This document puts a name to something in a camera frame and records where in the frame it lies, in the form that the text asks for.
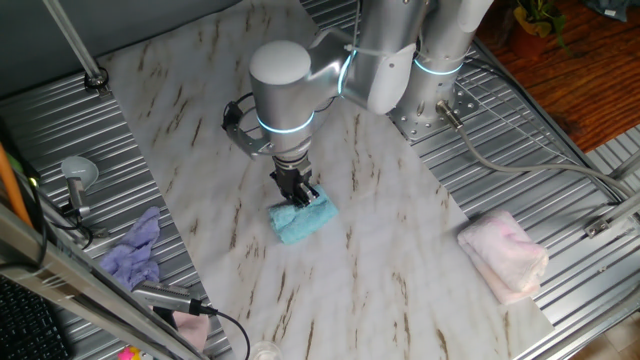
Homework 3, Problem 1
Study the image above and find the orange stick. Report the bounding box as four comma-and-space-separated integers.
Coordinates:
0, 142, 34, 229

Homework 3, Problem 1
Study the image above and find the pale pink cloth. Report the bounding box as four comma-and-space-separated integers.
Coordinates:
172, 310, 211, 354

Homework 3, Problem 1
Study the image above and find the black camera cable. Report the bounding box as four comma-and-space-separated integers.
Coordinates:
199, 305, 252, 360

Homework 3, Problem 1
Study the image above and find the light blue terry cloth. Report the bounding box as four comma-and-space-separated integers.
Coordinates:
268, 185, 340, 246

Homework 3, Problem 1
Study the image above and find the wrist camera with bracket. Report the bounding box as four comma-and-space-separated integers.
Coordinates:
221, 92, 276, 161

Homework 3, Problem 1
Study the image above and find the marble pattern table mat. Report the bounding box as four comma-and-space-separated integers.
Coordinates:
97, 0, 556, 360

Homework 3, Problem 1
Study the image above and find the purple terry cloth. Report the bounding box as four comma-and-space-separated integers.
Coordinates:
99, 206, 162, 292

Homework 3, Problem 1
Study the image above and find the grey exterior camera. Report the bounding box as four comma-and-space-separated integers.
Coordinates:
130, 280, 206, 317

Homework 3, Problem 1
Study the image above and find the black keyboard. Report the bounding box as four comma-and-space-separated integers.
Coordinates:
0, 274, 74, 360

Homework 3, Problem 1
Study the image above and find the aluminium profile bar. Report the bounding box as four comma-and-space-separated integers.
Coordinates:
583, 149, 640, 239

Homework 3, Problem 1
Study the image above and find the folded pink white towel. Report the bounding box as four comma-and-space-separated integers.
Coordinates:
456, 209, 550, 306

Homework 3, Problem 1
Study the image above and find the potted green plant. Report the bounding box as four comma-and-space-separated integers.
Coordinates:
509, 0, 574, 61

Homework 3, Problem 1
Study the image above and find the thick grey robot cable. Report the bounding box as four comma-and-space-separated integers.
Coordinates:
434, 99, 636, 199

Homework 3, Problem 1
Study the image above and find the aluminium frame beam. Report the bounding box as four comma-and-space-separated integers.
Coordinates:
0, 202, 209, 360

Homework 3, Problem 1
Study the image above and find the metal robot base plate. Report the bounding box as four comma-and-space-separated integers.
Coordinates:
387, 74, 481, 144

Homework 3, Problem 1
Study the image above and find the clear glass cup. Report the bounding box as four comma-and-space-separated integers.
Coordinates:
248, 340, 284, 360

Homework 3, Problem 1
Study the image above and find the silver metal pole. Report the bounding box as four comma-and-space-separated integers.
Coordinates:
42, 0, 110, 96

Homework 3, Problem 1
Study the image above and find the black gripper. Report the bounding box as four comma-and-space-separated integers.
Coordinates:
269, 155, 321, 208

